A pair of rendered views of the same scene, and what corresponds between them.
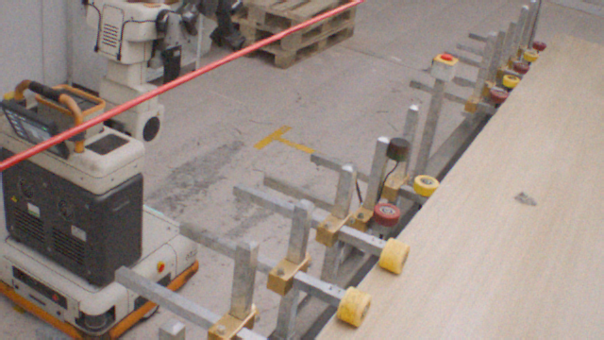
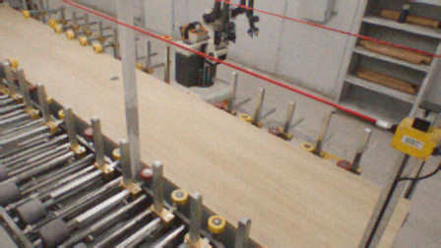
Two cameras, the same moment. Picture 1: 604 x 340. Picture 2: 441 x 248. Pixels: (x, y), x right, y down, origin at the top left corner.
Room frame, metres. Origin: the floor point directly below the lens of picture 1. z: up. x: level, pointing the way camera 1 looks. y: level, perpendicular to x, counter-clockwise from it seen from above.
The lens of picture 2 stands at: (3.48, -3.00, 2.12)
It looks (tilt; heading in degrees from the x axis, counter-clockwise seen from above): 31 degrees down; 104
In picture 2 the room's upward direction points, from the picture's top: 5 degrees clockwise
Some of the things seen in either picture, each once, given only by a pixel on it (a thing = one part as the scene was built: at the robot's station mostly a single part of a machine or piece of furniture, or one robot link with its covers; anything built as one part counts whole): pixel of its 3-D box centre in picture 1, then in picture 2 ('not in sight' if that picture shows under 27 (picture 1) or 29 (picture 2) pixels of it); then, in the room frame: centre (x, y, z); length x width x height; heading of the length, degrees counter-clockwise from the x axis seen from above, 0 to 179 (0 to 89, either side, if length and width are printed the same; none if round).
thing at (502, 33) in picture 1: (491, 76); (257, 117); (3.21, -0.83, 0.87); 0.04 x 0.04 x 0.48; 66
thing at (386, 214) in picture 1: (383, 224); not in sight; (1.78, -0.26, 0.85); 0.08 x 0.08 x 0.11
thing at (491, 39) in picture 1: (480, 81); (231, 100); (2.98, -0.72, 0.92); 0.04 x 0.04 x 0.48; 66
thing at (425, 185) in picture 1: (423, 195); not in sight; (1.99, -0.40, 0.85); 0.08 x 0.08 x 0.11
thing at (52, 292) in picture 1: (41, 286); not in sight; (1.95, 0.92, 0.23); 0.41 x 0.02 x 0.08; 65
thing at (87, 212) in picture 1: (76, 178); (198, 58); (2.17, 0.84, 0.59); 0.55 x 0.34 x 0.83; 65
